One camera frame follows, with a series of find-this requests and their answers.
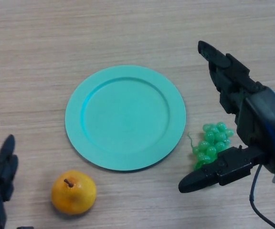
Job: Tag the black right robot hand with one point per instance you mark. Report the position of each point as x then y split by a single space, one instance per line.
261 124

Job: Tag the yellow pear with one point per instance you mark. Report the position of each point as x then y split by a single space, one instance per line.
74 194

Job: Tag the green round plate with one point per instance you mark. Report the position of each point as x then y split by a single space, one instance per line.
125 119

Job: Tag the green grape bunch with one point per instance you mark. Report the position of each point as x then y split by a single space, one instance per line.
211 143

